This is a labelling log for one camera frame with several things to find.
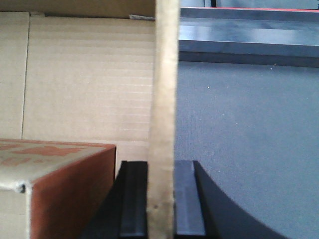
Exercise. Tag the grey metal shelf board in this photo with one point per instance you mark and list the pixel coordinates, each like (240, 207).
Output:
(260, 36)

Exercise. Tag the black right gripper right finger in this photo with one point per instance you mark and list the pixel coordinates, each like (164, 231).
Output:
(204, 211)

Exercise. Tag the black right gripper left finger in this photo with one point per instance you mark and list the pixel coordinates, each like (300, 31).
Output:
(122, 214)

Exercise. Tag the large brown cardboard box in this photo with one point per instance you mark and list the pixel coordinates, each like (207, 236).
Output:
(96, 71)

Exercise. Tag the small red-printed cardboard box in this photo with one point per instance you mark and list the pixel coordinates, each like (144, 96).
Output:
(51, 190)

